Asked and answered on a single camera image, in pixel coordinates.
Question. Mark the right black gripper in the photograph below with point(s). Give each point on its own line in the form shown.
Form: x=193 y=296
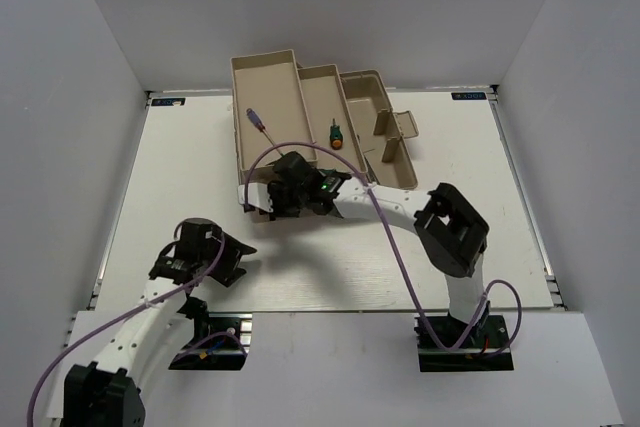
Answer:
x=273 y=190

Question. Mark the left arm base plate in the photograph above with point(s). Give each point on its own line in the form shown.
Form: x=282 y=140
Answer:
x=221 y=342

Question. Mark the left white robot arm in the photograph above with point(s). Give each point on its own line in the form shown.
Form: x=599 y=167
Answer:
x=168 y=326

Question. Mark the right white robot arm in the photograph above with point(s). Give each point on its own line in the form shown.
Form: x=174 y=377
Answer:
x=451 y=231

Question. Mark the green orange stubby screwdriver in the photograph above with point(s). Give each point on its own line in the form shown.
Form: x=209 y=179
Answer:
x=336 y=139

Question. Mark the beige plastic toolbox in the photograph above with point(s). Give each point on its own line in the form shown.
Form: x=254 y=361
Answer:
x=297 y=105

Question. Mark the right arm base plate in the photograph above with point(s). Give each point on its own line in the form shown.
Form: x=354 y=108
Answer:
x=483 y=350

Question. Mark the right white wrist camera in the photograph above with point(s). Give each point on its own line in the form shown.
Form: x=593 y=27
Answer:
x=255 y=197

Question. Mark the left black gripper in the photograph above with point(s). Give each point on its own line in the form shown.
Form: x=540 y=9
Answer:
x=229 y=271

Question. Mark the blue handled screwdriver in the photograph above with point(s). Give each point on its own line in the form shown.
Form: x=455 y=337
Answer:
x=259 y=125

